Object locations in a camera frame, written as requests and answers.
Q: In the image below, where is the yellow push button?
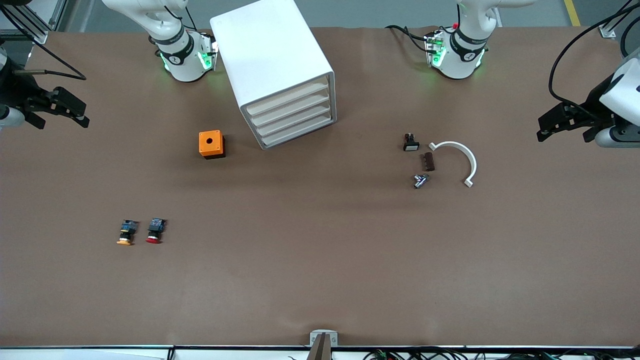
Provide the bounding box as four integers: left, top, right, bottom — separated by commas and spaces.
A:
116, 219, 139, 246

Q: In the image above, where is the red push button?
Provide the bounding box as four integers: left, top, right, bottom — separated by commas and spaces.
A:
145, 218, 168, 245

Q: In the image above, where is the orange button box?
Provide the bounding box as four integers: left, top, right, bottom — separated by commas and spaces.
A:
198, 130, 226, 160

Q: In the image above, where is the white drawer cabinet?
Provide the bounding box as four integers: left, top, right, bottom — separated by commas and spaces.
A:
209, 0, 337, 151

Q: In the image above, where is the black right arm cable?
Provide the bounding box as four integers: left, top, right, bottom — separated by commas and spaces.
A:
0, 7, 87, 81

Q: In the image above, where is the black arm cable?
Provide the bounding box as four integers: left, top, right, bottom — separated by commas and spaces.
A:
0, 7, 87, 81
548, 2, 640, 123

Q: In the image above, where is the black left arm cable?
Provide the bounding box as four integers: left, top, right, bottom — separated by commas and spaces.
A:
548, 2, 640, 123

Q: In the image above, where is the aluminium frame post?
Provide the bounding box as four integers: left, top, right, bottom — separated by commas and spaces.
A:
0, 0, 68, 45
598, 0, 640, 39

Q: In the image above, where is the white curved bracket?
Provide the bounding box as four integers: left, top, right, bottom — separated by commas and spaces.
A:
428, 141, 478, 189

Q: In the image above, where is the black left base cable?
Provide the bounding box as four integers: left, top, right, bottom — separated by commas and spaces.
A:
385, 24, 431, 53

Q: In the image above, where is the black cable bundle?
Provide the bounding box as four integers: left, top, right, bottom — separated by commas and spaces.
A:
287, 347, 640, 360

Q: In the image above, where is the grey metal mount bracket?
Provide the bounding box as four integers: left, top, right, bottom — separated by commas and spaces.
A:
309, 329, 339, 347

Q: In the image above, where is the brown camera post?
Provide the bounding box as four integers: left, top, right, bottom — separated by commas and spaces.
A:
306, 333, 333, 360

